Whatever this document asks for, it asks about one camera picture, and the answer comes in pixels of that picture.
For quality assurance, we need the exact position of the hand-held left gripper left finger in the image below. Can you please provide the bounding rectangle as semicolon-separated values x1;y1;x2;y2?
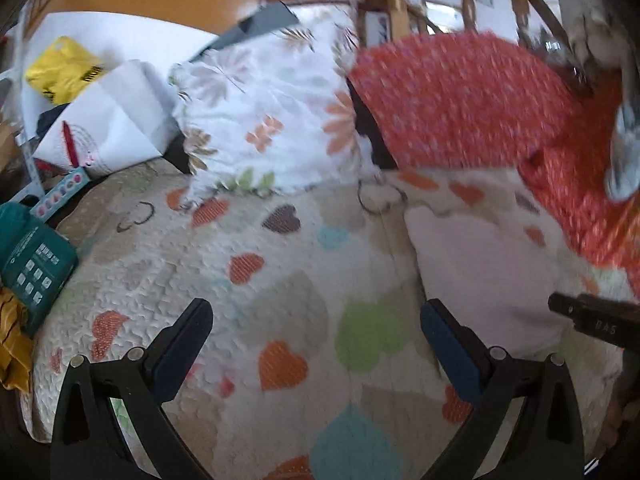
50;298;215;480

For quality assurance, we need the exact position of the pale pink sweater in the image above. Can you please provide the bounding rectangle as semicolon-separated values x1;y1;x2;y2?
402;205;576;361

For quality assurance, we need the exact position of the wooden staircase railing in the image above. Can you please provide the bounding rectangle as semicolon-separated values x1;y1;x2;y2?
20;0;571;53

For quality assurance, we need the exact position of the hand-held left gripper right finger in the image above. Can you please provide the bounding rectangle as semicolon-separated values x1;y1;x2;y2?
420;298;586;480

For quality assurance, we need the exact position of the dotted colourful box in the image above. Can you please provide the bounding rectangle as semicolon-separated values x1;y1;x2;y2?
29;167;91;221

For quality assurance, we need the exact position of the white paper bag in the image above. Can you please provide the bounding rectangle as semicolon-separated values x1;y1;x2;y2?
32;59;181;178

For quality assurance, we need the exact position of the yellow cloth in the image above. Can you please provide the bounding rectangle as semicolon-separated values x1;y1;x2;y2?
0;287;33;392

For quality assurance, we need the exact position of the grey cloth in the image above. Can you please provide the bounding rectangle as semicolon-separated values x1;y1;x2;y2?
605;102;640;201

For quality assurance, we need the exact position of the yellow plastic bag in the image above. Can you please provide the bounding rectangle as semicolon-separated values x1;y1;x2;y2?
25;36;106;106

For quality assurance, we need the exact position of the heart print quilt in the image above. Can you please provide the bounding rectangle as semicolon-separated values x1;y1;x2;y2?
20;165;636;480

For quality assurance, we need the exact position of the orange red patterned blanket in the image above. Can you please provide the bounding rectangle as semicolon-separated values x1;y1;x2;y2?
347;32;640;268

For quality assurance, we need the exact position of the teal packet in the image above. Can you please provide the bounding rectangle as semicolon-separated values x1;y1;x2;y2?
0;202;80;338

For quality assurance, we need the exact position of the white board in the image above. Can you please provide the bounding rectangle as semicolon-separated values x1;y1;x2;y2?
22;12;221;91

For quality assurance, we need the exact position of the grey cardboard sheet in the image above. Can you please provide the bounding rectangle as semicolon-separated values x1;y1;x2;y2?
187;2;300;63

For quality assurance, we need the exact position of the white fluffy cloth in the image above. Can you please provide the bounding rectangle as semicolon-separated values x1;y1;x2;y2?
550;0;633;68

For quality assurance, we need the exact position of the white floral pillow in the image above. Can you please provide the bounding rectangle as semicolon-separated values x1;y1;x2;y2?
167;2;383;203

